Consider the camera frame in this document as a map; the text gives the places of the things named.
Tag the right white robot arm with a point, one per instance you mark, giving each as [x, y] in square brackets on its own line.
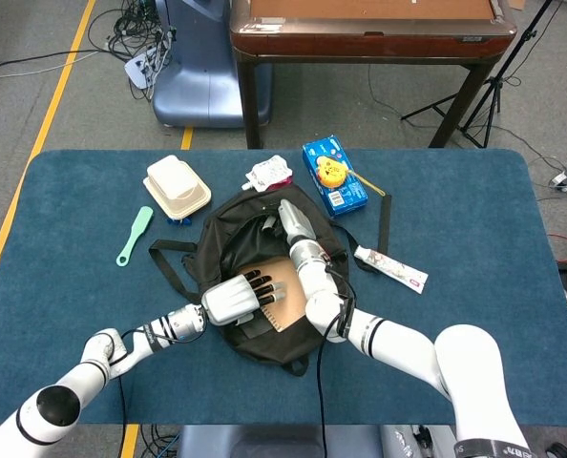
[398, 343]

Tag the brown spiral notebook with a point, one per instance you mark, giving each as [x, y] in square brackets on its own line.
[290, 305]

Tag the white toothpaste tube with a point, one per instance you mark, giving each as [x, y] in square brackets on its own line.
[393, 269]

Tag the blue Oreo cookie box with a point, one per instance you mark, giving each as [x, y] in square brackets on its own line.
[348, 198]

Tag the small blue wrapped item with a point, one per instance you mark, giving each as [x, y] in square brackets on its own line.
[178, 221]

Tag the mint green scrub brush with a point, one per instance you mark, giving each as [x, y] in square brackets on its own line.
[138, 229]

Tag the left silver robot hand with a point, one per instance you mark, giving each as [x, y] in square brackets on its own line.
[228, 300]

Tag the grey robot torso base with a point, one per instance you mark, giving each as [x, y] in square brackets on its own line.
[264, 441]

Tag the blue carpet table cover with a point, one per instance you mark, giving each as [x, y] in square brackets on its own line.
[455, 214]

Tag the blue grey machine base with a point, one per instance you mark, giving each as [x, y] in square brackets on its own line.
[202, 71]

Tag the black tripod stand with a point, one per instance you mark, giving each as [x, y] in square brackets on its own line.
[495, 78]

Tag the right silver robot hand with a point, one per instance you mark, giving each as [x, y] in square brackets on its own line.
[295, 222]

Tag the cream plastic lunch box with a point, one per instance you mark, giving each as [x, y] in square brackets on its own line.
[174, 183]

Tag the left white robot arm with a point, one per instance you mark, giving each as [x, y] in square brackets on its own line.
[97, 353]

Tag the brown mahjong table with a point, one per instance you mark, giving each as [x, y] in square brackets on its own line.
[360, 43]

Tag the black fabric backpack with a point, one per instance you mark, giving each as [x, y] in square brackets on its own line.
[236, 234]

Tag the yellow tape measure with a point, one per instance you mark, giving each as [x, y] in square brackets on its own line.
[331, 174]

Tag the white red snack pouch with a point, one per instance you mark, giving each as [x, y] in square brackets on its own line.
[269, 172]

